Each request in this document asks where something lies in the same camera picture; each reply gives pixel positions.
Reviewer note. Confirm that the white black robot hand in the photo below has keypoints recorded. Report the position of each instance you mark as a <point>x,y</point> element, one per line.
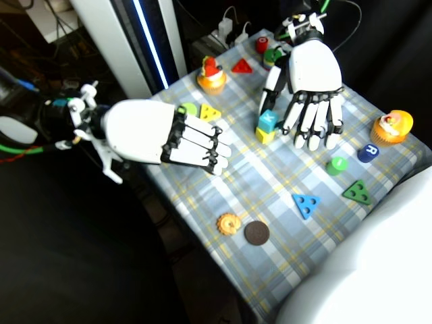
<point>135,130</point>
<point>314,67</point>

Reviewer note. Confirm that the green yellow blue stacked toy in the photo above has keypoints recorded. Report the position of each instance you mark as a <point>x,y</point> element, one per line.
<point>270,57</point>

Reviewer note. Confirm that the red cylinder block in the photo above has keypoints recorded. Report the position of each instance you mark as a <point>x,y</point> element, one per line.
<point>262,45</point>

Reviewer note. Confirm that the green round disc block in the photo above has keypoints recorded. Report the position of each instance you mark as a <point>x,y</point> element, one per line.
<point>189,109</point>

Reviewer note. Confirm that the cyan letter cube block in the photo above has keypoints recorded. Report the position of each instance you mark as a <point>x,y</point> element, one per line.
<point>268,119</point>

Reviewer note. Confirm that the red triangle block with holes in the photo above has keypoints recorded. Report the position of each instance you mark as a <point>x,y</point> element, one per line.
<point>242,67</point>

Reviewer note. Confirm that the yellow triangle block with holes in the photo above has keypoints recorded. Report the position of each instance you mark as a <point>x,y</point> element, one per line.
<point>209,114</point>

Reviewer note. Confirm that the white charger plug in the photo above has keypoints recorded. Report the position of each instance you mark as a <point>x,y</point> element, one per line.
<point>243,33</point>
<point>225,27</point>

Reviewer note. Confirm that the yellow cube block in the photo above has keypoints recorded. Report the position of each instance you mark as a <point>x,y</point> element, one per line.
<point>265,136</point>

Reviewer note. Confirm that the toy cupcake with red topping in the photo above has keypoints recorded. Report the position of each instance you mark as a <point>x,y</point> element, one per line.
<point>212,79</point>

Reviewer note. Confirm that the white power strip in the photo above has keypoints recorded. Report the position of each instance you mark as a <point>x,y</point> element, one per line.
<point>219,40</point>

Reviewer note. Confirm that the toy cupcake with cream topping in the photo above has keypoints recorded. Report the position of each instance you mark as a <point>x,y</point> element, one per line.
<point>391,130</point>

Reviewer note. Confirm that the green cylinder block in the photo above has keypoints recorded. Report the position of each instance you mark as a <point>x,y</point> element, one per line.
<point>337,166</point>

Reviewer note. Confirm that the blue letter cylinder block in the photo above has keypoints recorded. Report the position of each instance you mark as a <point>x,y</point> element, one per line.
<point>368,153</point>

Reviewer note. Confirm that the white column with blue strip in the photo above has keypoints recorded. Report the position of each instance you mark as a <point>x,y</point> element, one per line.
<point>101,33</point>

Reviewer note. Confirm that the blue yellow plaid tablecloth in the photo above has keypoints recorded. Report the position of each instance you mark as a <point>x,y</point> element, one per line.
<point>270,175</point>

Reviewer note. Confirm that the white box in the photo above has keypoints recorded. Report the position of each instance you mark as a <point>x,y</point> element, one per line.
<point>50,25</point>

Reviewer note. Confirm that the green triangle block with holes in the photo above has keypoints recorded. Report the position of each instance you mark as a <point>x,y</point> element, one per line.
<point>358,195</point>

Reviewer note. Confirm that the blue triangle block with holes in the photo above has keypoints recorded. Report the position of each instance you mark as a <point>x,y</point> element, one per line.
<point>305,202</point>

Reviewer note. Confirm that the dark chocolate cookie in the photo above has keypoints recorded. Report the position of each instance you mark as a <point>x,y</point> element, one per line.
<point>257,233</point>

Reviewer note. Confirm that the large white panel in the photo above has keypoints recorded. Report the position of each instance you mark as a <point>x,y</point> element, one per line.
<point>371,263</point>

